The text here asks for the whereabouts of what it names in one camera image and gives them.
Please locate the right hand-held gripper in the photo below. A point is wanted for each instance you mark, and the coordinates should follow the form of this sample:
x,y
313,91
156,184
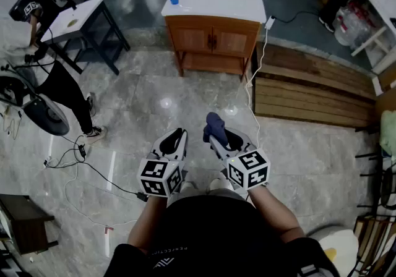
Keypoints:
x,y
247,170

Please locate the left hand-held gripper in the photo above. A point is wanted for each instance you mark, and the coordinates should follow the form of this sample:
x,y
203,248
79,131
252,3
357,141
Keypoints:
x,y
154,173

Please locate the dark blue cloth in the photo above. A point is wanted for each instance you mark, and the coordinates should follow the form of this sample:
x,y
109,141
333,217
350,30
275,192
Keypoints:
x,y
215,127

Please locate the wooden cabinet door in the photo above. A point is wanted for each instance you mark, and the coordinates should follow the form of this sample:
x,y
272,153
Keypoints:
x,y
191,37
235,40

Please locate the person's left forearm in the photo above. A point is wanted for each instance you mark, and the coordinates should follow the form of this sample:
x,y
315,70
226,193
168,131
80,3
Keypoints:
x,y
145,223

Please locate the person's right forearm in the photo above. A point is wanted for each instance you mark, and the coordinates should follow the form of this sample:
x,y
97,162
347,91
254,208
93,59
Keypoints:
x,y
272,214

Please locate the wooden sink cabinet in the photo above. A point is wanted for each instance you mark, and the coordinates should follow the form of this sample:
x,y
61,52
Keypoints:
x,y
210,62

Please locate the person's right shoe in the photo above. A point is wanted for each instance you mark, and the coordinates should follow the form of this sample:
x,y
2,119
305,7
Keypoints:
x,y
216,184

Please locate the person's shoe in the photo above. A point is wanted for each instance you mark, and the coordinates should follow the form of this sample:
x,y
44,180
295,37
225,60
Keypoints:
x,y
188,187
216,184

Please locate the person's left shoe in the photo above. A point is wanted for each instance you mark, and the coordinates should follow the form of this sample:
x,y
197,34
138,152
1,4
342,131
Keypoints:
x,y
188,187

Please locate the person's black shirt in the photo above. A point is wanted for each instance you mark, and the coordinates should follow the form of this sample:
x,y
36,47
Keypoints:
x,y
216,238

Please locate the wooden plank platform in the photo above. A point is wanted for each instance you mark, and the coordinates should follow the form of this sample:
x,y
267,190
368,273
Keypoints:
x,y
309,93

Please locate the grey wheeled machine base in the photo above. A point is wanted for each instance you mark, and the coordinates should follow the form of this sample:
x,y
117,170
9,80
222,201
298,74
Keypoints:
x,y
46,115

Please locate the white cushioned stool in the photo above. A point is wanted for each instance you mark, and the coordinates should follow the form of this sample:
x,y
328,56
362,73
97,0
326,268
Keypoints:
x,y
337,241

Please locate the white sink basin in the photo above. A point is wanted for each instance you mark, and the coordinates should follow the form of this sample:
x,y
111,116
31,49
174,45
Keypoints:
x,y
213,2

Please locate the metal and wood rack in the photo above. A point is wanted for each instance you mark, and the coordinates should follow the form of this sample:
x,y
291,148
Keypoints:
x,y
368,238

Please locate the wrapped clear water bottles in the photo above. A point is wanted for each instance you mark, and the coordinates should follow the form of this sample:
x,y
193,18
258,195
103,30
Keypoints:
x,y
352,28

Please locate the white side table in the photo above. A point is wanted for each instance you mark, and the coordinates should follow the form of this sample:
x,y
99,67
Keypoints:
x,y
380,0

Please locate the white table with black frame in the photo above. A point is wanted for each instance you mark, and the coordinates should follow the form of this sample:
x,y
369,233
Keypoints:
x,y
74,19

